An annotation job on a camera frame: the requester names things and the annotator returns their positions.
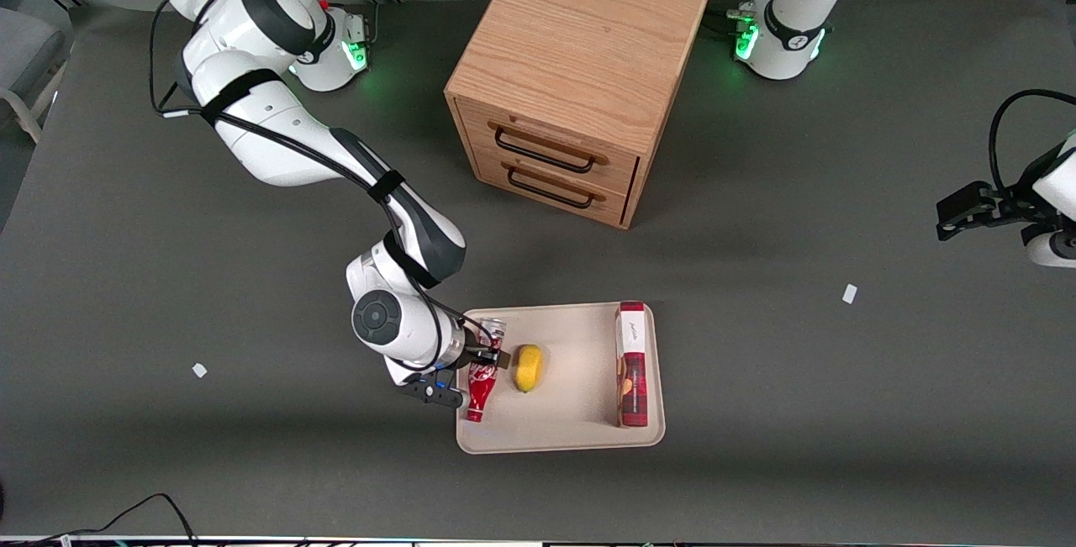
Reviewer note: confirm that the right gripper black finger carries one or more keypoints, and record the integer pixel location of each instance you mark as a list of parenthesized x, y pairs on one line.
[(499, 355)]

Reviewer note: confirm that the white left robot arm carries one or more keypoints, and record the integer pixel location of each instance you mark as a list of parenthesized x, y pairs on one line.
[(794, 26)]

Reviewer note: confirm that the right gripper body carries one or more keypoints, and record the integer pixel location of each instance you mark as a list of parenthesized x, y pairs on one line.
[(476, 353)]

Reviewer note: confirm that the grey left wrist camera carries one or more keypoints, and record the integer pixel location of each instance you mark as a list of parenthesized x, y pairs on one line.
[(1051, 251)]

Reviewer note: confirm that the red coke bottle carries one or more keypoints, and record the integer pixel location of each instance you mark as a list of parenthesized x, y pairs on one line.
[(480, 387)]

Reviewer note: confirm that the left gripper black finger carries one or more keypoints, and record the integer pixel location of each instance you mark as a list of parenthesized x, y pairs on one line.
[(948, 231), (971, 204)]

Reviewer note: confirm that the beige plastic tray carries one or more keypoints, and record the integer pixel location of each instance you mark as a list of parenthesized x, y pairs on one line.
[(572, 412)]

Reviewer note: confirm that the red cookie box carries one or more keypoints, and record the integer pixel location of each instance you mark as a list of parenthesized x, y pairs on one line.
[(632, 379)]

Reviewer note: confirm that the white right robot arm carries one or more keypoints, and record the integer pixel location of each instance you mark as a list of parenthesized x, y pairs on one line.
[(277, 135)]

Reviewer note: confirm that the wooden drawer cabinet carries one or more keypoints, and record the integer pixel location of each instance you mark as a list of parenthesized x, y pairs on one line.
[(580, 34)]

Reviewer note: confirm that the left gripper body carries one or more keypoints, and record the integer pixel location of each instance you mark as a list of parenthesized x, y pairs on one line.
[(1011, 199)]

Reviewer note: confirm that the wooden drawer front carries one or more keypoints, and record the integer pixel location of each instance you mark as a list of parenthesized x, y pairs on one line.
[(609, 207), (622, 170)]

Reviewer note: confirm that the yellow lemon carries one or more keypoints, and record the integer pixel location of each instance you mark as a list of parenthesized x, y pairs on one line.
[(529, 368)]

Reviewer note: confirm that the grey chair with white frame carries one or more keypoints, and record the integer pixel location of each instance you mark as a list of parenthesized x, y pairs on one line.
[(29, 47)]

